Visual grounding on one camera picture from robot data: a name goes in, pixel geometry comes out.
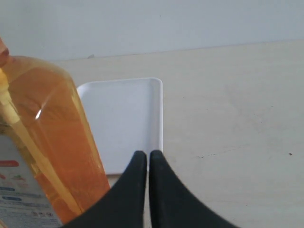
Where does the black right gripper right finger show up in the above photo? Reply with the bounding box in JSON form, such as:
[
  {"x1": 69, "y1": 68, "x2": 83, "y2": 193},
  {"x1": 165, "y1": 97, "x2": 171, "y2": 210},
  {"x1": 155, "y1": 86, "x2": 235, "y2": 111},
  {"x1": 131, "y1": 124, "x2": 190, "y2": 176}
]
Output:
[{"x1": 149, "y1": 150, "x2": 236, "y2": 228}]

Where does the orange soap pump bottle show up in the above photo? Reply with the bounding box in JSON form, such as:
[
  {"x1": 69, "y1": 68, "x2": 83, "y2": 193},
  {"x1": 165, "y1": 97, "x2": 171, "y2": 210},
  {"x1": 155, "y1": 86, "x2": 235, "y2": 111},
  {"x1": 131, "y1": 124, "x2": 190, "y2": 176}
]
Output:
[{"x1": 0, "y1": 44, "x2": 110, "y2": 228}]

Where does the white rectangular plastic tray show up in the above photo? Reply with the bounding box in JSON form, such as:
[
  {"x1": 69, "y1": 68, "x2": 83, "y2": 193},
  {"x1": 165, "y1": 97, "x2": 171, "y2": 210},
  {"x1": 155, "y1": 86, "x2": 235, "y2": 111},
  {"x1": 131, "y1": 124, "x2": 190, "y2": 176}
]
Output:
[{"x1": 77, "y1": 78, "x2": 163, "y2": 175}]

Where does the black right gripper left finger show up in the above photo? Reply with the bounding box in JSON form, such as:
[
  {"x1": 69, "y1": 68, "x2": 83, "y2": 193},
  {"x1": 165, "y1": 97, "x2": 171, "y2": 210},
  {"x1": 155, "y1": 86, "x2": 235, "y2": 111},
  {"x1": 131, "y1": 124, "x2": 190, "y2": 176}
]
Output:
[{"x1": 63, "y1": 151, "x2": 147, "y2": 228}]

